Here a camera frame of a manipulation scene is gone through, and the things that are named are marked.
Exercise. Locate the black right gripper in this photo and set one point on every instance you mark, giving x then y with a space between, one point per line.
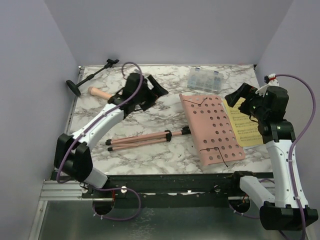
245 100

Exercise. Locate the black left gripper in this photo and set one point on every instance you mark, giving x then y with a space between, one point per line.
152 94

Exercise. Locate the yellow sheet music page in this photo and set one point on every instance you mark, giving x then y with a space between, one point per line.
244 128

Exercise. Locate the pink perforated music stand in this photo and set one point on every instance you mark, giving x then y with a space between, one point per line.
208 124

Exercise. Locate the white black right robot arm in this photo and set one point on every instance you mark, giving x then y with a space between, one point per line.
287 209

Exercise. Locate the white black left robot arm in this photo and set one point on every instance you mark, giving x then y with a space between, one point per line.
73 152

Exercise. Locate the clear plastic organizer box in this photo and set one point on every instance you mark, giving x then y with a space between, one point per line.
210 81

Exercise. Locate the pink toy microphone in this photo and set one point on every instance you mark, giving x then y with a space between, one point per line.
99 93

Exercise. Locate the black microphone stand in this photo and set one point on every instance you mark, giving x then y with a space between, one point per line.
75 87

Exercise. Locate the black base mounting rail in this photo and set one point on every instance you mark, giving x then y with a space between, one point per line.
166 191

